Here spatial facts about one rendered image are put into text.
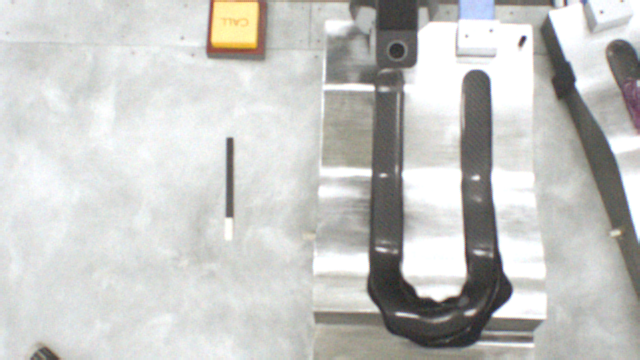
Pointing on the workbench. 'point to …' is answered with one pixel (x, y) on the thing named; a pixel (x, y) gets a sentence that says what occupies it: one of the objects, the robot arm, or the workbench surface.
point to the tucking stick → (229, 189)
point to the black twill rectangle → (564, 80)
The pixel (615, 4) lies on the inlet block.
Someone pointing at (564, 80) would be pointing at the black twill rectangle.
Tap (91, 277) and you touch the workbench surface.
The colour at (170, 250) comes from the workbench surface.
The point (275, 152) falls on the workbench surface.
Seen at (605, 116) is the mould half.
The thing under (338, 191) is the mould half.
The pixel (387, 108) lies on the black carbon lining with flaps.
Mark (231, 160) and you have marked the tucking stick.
